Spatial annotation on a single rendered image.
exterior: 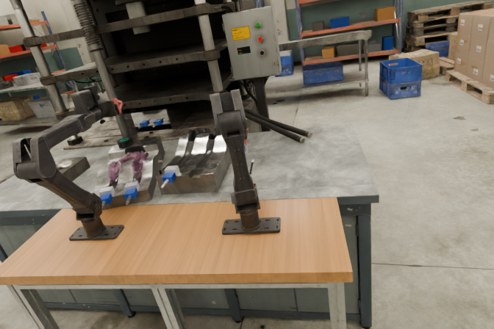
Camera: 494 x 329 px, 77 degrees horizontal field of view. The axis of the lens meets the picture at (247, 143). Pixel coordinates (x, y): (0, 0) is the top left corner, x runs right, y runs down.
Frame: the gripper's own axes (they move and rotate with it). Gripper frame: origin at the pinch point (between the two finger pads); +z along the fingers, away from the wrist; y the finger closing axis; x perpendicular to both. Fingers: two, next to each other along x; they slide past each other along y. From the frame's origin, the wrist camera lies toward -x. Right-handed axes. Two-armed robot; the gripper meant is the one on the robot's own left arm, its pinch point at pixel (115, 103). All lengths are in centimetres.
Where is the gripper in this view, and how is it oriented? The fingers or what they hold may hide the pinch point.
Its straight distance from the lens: 149.2
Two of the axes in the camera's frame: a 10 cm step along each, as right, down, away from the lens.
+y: -9.8, 0.9, 1.9
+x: 1.6, 9.1, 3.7
